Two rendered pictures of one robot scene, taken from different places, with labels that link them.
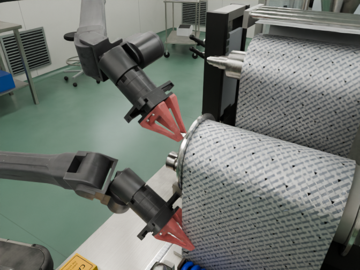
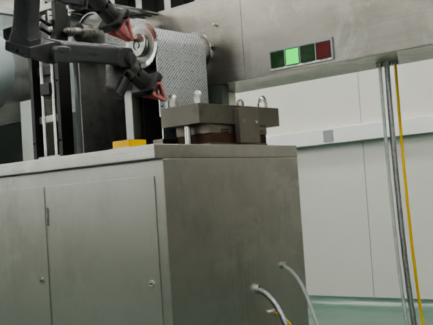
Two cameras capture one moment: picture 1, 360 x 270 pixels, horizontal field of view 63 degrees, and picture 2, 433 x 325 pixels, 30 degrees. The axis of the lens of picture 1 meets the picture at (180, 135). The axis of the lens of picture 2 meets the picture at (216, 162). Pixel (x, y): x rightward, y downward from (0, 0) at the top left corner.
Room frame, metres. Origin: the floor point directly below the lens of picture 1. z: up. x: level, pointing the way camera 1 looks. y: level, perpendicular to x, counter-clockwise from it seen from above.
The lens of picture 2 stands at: (-0.22, 2.48, 0.74)
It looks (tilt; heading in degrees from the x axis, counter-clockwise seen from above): 3 degrees up; 280
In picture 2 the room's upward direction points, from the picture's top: 4 degrees counter-clockwise
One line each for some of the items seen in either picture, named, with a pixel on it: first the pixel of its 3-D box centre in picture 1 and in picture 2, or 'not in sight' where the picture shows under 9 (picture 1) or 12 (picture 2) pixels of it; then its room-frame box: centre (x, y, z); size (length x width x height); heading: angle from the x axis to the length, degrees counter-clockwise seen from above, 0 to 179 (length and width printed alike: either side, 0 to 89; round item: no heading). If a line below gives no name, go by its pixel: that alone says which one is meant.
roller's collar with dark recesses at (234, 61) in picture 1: (242, 66); (85, 33); (0.66, -0.15, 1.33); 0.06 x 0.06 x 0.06; 59
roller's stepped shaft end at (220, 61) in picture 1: (218, 61); (71, 31); (0.69, -0.09, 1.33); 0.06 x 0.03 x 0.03; 59
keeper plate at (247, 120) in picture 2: not in sight; (247, 126); (0.11, -0.05, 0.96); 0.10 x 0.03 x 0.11; 59
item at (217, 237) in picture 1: (240, 257); (183, 89); (0.32, -0.11, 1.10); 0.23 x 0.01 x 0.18; 59
